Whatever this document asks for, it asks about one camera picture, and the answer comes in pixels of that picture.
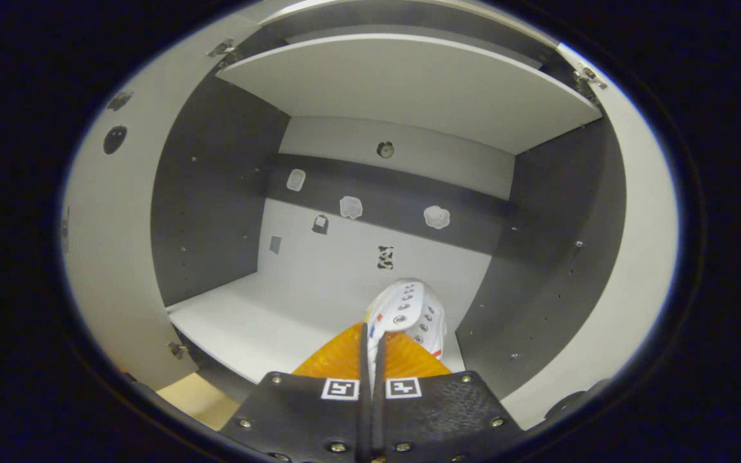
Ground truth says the white shoe cabinet door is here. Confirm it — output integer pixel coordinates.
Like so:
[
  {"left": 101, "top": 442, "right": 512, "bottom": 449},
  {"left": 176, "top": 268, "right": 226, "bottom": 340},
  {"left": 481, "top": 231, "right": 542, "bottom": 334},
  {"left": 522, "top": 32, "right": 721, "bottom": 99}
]
[
  {"left": 62, "top": 13, "right": 262, "bottom": 392},
  {"left": 502, "top": 42, "right": 680, "bottom": 431}
]

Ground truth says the white cabinet shelf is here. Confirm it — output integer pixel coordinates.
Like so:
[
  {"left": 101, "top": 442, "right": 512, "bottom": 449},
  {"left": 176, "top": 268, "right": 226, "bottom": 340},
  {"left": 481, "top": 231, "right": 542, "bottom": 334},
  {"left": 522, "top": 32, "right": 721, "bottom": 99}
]
[
  {"left": 216, "top": 33, "right": 603, "bottom": 155},
  {"left": 168, "top": 270, "right": 468, "bottom": 386}
]

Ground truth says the white striped shoe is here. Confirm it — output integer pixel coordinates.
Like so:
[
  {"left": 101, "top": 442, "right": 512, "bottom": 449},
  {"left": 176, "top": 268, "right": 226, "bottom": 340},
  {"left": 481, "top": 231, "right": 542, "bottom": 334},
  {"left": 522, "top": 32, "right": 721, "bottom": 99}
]
[{"left": 365, "top": 278, "right": 448, "bottom": 386}]

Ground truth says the white shoe cabinet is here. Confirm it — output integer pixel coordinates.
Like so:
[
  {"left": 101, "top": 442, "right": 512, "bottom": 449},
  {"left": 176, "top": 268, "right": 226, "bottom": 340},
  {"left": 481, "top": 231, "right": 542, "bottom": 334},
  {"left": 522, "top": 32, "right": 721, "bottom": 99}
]
[{"left": 62, "top": 0, "right": 680, "bottom": 431}]

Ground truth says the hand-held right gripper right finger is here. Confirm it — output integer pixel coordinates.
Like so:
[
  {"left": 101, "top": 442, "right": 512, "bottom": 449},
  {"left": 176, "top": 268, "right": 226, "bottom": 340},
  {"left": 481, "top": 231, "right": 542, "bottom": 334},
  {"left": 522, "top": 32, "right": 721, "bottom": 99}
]
[{"left": 374, "top": 328, "right": 526, "bottom": 463}]

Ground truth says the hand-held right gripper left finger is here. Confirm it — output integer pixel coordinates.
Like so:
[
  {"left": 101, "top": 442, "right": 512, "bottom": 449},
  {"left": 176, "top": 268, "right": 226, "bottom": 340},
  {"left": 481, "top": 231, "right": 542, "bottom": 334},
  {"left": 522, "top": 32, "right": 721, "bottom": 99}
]
[{"left": 219, "top": 323, "right": 369, "bottom": 463}]

